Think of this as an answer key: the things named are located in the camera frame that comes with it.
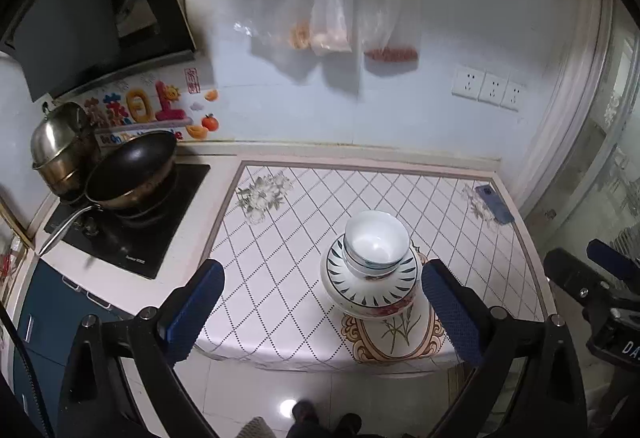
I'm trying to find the plastic bag with orange rings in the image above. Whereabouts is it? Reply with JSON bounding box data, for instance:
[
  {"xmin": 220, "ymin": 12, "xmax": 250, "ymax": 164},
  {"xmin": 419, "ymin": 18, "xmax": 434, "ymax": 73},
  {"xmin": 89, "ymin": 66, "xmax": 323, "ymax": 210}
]
[{"xmin": 235, "ymin": 0, "xmax": 321, "ymax": 84}]

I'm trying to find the black stove top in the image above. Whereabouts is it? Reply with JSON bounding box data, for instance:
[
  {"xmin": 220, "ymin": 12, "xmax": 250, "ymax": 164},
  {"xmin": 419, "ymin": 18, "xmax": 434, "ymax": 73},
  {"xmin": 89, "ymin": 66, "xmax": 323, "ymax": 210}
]
[{"xmin": 44, "ymin": 163, "xmax": 211, "ymax": 280}]

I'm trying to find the blue smartphone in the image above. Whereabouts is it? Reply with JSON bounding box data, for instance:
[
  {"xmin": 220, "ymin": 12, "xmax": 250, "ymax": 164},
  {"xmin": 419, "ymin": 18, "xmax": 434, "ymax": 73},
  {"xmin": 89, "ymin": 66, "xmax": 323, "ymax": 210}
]
[{"xmin": 474, "ymin": 184, "xmax": 516, "ymax": 225}]

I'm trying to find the white diamond-pattern tablecloth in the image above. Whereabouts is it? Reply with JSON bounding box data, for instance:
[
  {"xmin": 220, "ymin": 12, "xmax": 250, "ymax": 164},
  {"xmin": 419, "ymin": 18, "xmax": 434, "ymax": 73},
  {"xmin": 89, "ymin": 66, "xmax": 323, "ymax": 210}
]
[{"xmin": 195, "ymin": 160, "xmax": 548, "ymax": 364}]

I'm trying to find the black cable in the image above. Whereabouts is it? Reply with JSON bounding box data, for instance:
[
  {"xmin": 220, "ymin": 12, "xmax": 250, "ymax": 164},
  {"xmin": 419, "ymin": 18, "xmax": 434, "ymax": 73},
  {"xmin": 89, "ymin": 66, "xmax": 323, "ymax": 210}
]
[{"xmin": 0, "ymin": 303, "xmax": 56, "ymax": 438}]

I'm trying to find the plain white bowl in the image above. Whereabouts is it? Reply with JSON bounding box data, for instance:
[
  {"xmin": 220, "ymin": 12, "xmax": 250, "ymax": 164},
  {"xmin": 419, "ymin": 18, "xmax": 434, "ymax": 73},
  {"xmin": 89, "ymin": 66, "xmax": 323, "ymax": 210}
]
[{"xmin": 344, "ymin": 210, "xmax": 411, "ymax": 265}]

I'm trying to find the white wall socket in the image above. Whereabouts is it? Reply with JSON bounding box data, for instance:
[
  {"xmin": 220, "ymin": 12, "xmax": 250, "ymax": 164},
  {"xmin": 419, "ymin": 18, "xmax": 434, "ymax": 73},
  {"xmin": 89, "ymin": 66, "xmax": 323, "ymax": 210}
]
[
  {"xmin": 452, "ymin": 65, "xmax": 486, "ymax": 99},
  {"xmin": 500, "ymin": 80, "xmax": 528, "ymax": 111},
  {"xmin": 479, "ymin": 72, "xmax": 510, "ymax": 105}
]

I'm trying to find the white floral deep plate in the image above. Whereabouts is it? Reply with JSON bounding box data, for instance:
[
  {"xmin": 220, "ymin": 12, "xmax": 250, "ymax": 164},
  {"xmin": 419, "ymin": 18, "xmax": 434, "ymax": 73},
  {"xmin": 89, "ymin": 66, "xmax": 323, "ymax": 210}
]
[
  {"xmin": 330, "ymin": 288, "xmax": 418, "ymax": 320},
  {"xmin": 320, "ymin": 245, "xmax": 422, "ymax": 314}
]

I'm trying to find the black range hood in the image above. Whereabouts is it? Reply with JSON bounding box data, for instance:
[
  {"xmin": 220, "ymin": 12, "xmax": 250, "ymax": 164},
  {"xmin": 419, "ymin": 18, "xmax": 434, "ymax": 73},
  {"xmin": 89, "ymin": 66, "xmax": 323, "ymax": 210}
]
[{"xmin": 0, "ymin": 0, "xmax": 197, "ymax": 104}]

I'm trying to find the frosted glass sliding door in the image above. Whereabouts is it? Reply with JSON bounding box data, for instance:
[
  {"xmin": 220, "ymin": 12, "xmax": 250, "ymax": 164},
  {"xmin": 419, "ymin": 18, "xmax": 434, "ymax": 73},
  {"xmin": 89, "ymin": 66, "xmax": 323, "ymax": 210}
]
[{"xmin": 520, "ymin": 0, "xmax": 640, "ymax": 259}]

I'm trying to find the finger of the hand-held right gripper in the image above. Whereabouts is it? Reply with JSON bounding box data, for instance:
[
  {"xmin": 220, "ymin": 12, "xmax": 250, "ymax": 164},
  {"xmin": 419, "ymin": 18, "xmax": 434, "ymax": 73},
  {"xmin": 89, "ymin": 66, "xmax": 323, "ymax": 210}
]
[
  {"xmin": 545, "ymin": 248, "xmax": 640, "ymax": 306},
  {"xmin": 589, "ymin": 239, "xmax": 640, "ymax": 274}
]

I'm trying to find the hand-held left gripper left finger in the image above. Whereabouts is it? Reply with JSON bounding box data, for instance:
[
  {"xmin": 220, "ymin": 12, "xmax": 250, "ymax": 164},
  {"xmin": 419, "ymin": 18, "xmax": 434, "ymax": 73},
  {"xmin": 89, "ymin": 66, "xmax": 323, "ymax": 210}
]
[{"xmin": 57, "ymin": 259, "xmax": 226, "ymax": 438}]

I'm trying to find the colourful wall sticker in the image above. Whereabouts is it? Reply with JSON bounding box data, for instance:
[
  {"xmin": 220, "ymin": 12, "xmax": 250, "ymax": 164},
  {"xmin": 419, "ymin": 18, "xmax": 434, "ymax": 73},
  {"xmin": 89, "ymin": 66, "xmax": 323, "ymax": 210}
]
[{"xmin": 82, "ymin": 68, "xmax": 221, "ymax": 144}]

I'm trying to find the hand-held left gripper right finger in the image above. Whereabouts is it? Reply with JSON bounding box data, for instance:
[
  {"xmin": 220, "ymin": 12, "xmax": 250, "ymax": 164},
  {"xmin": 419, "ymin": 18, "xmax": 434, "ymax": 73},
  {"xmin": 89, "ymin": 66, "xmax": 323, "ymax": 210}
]
[{"xmin": 422, "ymin": 259, "xmax": 586, "ymax": 438}]

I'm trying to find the person's right foot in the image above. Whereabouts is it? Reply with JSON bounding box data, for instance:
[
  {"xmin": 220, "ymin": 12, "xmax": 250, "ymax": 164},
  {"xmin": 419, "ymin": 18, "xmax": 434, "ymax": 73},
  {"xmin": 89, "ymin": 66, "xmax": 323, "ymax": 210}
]
[{"xmin": 337, "ymin": 413, "xmax": 363, "ymax": 438}]

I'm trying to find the blue kitchen cabinet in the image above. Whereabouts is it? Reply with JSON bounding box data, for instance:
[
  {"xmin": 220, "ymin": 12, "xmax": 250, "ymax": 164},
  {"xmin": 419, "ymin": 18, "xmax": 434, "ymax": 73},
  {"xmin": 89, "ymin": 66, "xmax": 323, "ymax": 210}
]
[{"xmin": 12, "ymin": 260, "xmax": 141, "ymax": 438}]

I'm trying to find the steel pot with lid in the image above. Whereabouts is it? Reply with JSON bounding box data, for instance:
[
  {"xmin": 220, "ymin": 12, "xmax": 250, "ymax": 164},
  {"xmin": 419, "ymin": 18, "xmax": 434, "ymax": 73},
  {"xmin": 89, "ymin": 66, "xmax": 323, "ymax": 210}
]
[{"xmin": 30, "ymin": 100, "xmax": 93, "ymax": 184}]

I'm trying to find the black wok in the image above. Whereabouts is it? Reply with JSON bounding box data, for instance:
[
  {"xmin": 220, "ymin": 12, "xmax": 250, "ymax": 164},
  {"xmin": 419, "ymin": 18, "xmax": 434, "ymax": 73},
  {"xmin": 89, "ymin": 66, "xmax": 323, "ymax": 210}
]
[{"xmin": 39, "ymin": 130, "xmax": 178, "ymax": 256}]

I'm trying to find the white plate with blue stripes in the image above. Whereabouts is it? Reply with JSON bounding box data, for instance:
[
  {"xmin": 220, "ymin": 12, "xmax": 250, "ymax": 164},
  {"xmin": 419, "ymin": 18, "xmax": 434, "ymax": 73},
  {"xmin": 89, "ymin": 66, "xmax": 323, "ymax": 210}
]
[{"xmin": 326, "ymin": 235, "xmax": 420, "ymax": 306}]

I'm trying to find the plastic bag with red food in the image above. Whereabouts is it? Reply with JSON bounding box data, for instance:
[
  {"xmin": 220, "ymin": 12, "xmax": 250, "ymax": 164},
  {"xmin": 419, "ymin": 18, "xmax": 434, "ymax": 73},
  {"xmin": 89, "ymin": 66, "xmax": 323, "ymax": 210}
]
[{"xmin": 360, "ymin": 0, "xmax": 421, "ymax": 74}]

